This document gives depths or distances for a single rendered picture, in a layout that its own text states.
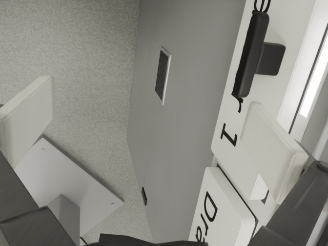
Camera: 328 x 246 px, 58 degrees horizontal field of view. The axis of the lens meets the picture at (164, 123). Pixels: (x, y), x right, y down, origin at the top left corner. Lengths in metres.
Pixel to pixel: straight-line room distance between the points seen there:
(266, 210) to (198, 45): 0.29
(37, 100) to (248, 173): 0.23
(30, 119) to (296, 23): 0.22
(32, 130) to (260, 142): 0.13
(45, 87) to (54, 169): 1.15
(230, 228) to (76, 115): 0.97
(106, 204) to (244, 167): 1.17
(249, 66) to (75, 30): 0.94
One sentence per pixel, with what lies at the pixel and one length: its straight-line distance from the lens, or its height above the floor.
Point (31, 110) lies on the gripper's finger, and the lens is 0.17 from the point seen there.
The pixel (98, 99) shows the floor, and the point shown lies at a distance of 1.22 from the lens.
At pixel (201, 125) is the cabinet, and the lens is 0.48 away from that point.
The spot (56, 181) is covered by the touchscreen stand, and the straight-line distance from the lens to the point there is 1.37.
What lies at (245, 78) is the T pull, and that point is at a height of 0.91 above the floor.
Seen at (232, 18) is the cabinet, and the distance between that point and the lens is 0.42.
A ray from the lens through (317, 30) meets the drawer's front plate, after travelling 0.28.
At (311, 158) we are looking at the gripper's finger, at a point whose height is 1.03.
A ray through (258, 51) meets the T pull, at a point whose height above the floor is 0.91.
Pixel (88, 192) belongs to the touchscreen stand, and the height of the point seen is 0.04.
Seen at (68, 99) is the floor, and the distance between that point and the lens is 1.22.
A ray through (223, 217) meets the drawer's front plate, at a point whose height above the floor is 0.89.
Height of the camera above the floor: 1.14
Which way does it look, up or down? 60 degrees down
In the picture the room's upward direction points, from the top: 151 degrees clockwise
